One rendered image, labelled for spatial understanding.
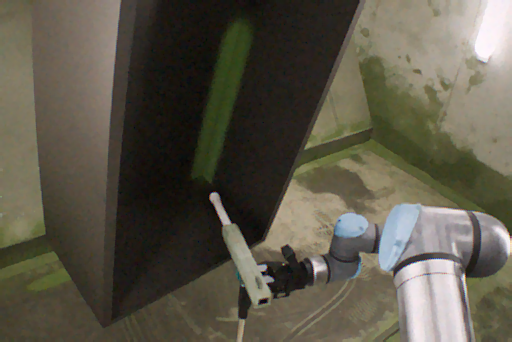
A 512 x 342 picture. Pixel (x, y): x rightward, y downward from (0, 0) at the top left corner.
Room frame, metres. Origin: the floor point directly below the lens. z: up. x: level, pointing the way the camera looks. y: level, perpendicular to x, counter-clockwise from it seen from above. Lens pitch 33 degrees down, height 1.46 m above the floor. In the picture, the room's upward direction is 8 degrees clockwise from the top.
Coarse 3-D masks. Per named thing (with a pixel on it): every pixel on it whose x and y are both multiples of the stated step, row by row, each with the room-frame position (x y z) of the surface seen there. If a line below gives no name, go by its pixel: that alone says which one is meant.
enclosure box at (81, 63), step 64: (64, 0) 0.71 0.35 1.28; (128, 0) 0.59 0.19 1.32; (192, 0) 1.14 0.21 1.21; (256, 0) 1.25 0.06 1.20; (320, 0) 1.11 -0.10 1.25; (64, 64) 0.72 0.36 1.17; (128, 64) 0.61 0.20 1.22; (192, 64) 1.19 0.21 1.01; (256, 64) 1.23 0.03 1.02; (320, 64) 1.09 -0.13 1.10; (64, 128) 0.74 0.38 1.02; (128, 128) 1.08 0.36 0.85; (192, 128) 1.27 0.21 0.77; (256, 128) 1.21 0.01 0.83; (64, 192) 0.77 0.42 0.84; (128, 192) 1.13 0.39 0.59; (192, 192) 1.27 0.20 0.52; (256, 192) 1.19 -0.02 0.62; (64, 256) 0.83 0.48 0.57; (128, 256) 0.94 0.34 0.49; (192, 256) 1.00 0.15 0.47
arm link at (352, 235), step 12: (348, 216) 1.05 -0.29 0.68; (360, 216) 1.05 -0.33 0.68; (336, 228) 1.01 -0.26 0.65; (348, 228) 0.99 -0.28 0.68; (360, 228) 0.99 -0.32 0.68; (372, 228) 1.01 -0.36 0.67; (336, 240) 1.00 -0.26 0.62; (348, 240) 0.98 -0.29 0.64; (360, 240) 0.98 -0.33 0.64; (372, 240) 0.99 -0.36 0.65; (336, 252) 0.99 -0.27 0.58; (348, 252) 0.98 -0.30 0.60; (360, 252) 0.99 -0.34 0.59
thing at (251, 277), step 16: (224, 224) 1.07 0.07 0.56; (224, 240) 1.03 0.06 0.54; (240, 240) 0.99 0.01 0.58; (240, 256) 0.92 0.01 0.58; (240, 272) 0.88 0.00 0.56; (256, 272) 0.87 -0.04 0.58; (240, 288) 0.89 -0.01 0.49; (256, 288) 0.81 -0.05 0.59; (240, 304) 0.87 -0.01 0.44; (256, 304) 0.78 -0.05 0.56
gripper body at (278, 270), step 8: (272, 264) 0.95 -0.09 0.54; (280, 264) 0.96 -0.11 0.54; (288, 264) 0.96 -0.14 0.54; (304, 264) 0.97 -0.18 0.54; (272, 272) 0.93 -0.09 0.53; (280, 272) 0.92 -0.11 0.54; (288, 272) 0.93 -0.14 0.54; (304, 272) 0.95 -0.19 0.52; (288, 280) 0.91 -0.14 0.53; (296, 280) 0.94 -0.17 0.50; (304, 280) 0.95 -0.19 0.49; (272, 288) 0.90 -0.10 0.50; (280, 288) 0.91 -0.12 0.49; (288, 288) 0.91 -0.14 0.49; (296, 288) 0.94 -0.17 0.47; (304, 288) 0.95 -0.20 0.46; (288, 296) 0.91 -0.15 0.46
